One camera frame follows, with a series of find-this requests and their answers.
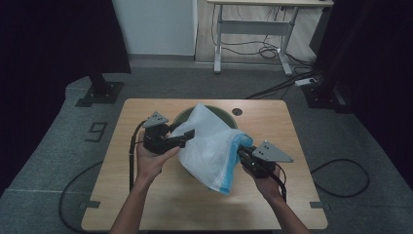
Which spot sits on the black round table grommet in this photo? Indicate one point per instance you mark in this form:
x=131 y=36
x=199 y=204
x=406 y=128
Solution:
x=237 y=112

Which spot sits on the dark curtain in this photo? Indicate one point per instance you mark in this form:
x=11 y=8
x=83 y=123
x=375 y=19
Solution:
x=373 y=65
x=48 y=48

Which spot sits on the person's right hand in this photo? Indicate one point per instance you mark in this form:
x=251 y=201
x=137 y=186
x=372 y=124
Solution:
x=268 y=188

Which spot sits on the white power strip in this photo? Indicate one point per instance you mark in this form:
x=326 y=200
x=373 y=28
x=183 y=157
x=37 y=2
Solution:
x=305 y=82

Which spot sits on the green plastic bin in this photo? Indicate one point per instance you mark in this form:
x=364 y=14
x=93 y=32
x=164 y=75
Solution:
x=225 y=114

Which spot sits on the white desk frame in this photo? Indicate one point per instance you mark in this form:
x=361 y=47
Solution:
x=253 y=27

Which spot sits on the person's left hand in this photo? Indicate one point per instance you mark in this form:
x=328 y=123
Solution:
x=149 y=165

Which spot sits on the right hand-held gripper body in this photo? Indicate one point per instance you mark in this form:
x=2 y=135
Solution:
x=266 y=156

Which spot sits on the black stand base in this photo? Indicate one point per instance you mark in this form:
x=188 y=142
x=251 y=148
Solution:
x=100 y=92

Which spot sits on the white bag with blue hem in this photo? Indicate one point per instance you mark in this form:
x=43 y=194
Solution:
x=207 y=146

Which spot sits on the black stand with base plate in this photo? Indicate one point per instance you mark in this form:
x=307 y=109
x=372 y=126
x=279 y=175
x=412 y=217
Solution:
x=321 y=97

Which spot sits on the grey tape strip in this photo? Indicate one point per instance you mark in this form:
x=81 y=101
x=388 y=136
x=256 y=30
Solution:
x=91 y=204
x=319 y=205

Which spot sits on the white panel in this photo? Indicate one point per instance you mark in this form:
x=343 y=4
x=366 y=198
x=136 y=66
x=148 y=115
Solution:
x=156 y=26

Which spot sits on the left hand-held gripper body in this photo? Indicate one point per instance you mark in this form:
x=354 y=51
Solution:
x=157 y=141

